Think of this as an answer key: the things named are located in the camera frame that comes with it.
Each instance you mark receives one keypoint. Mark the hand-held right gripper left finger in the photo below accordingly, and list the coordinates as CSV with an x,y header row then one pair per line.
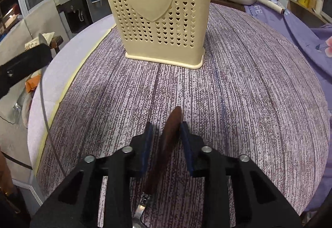
x,y
145,150

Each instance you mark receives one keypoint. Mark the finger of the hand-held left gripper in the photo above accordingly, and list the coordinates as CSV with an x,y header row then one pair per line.
x,y
28,62

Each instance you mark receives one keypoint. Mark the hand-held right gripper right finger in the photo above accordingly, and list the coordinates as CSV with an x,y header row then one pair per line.
x,y
187,150

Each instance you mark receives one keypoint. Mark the cream plastic utensil holder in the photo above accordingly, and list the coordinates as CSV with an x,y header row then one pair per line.
x,y
147,2

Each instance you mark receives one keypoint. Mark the printed snack bag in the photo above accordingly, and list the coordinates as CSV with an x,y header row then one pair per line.
x,y
32,44

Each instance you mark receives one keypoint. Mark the small wooden stool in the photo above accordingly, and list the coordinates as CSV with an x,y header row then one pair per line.
x,y
57,42

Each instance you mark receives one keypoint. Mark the grey water dispenser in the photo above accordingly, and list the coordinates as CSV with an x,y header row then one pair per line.
x,y
72,10

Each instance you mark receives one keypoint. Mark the purple floral cloth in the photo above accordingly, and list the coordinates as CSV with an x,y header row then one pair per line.
x,y
306,44

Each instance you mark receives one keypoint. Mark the light wooden shelf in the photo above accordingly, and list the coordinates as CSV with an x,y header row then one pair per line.
x,y
303,11

